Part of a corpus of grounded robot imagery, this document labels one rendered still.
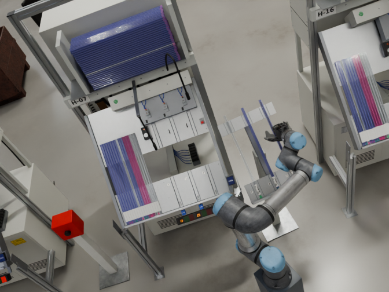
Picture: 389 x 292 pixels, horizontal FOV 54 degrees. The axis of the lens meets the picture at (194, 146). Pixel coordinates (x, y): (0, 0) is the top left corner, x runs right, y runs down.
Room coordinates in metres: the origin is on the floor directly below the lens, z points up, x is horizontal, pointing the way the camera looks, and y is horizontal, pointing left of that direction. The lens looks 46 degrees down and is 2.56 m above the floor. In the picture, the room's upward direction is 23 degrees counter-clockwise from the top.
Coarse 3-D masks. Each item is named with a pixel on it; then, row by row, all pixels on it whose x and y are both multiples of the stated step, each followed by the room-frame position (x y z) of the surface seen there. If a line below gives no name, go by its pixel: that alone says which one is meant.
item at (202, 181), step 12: (204, 168) 1.48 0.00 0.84; (216, 168) 1.45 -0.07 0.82; (168, 180) 1.50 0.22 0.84; (180, 180) 1.48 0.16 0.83; (192, 180) 1.45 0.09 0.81; (204, 180) 1.43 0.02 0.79; (216, 180) 1.41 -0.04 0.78; (156, 192) 1.47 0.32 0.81; (168, 192) 1.45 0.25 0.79; (180, 192) 1.43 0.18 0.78; (192, 192) 1.41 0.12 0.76; (204, 192) 1.38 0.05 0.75; (168, 204) 1.41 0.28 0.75; (180, 204) 1.39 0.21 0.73
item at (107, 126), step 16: (96, 112) 1.90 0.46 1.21; (112, 112) 1.87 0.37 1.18; (128, 112) 1.83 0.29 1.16; (192, 112) 1.71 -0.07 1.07; (96, 128) 1.84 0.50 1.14; (112, 128) 1.81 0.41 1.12; (128, 128) 1.78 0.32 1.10; (160, 128) 1.71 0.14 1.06; (176, 128) 1.68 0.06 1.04; (192, 128) 1.65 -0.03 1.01; (144, 144) 1.68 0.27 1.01; (160, 144) 1.65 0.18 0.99
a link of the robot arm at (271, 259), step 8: (264, 248) 0.90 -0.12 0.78; (272, 248) 0.88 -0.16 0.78; (256, 256) 0.89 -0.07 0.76; (264, 256) 0.86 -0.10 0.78; (272, 256) 0.84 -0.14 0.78; (280, 256) 0.83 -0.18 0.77; (256, 264) 0.87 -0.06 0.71; (264, 264) 0.82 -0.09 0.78; (272, 264) 0.81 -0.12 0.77; (280, 264) 0.80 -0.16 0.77; (272, 272) 0.79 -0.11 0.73; (280, 272) 0.79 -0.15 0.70
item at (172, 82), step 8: (184, 72) 1.81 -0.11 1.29; (160, 80) 1.83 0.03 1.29; (168, 80) 1.81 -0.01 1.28; (176, 80) 1.80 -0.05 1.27; (184, 80) 1.78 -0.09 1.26; (136, 88) 1.84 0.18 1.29; (144, 88) 1.83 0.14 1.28; (152, 88) 1.81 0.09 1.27; (160, 88) 1.80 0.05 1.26; (168, 88) 1.78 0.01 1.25; (176, 88) 1.77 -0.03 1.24; (112, 96) 1.86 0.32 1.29; (120, 96) 1.84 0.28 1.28; (128, 96) 1.83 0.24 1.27; (144, 96) 1.80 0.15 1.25; (152, 96) 1.78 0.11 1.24; (112, 104) 1.83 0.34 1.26; (120, 104) 1.81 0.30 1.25; (128, 104) 1.80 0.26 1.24
